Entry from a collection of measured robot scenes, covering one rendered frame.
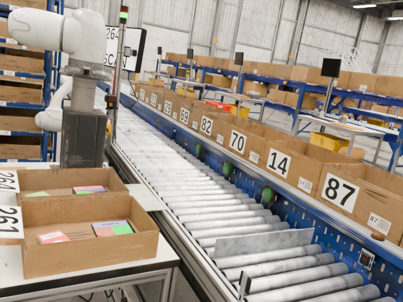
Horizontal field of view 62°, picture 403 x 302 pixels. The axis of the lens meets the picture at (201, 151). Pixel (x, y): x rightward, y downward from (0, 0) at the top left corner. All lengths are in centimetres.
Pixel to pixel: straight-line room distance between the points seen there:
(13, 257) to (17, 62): 165
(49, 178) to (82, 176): 13
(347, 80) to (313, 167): 590
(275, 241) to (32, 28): 129
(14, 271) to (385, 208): 120
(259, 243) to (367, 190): 45
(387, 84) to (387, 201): 561
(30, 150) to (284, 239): 191
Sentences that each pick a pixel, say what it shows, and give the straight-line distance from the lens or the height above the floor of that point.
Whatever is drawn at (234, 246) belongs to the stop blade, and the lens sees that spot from 124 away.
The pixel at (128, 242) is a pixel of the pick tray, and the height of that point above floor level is 82.
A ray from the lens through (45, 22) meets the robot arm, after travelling 161.
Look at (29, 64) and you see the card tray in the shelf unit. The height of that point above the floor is 120.
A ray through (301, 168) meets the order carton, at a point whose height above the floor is 99.
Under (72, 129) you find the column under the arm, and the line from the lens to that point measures 161.
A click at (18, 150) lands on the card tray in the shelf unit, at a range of 267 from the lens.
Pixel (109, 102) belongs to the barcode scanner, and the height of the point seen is 103.
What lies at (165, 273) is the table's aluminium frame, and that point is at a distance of 118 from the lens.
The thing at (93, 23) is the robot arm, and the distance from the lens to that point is 159.
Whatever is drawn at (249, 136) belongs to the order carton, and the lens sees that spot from 192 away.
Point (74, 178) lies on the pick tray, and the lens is 158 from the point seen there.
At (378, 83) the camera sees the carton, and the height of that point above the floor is 157.
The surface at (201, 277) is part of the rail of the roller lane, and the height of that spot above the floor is 70.
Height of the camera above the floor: 137
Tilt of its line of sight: 14 degrees down
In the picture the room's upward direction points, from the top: 9 degrees clockwise
